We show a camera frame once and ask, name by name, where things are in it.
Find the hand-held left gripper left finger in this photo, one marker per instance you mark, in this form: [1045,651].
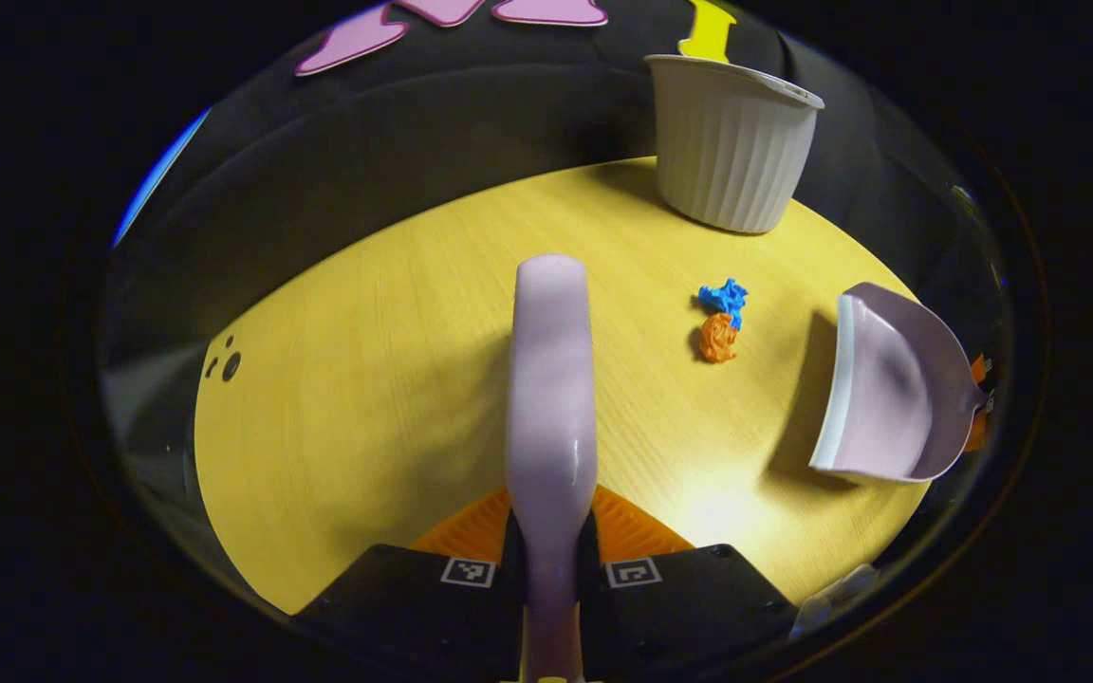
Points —
[414,612]

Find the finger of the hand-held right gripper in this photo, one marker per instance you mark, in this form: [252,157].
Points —
[980,368]
[976,432]

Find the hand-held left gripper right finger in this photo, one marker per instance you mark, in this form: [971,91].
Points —
[689,612]

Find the pink dustpan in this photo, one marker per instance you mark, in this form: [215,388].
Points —
[888,398]

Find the blue paper trash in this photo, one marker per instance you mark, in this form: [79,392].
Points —
[725,299]

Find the orange paper trash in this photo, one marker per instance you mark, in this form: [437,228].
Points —
[717,339]

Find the small pink broom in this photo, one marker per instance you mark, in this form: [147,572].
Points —
[551,379]

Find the white ribbed garbage bin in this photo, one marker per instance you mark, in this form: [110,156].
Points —
[731,152]

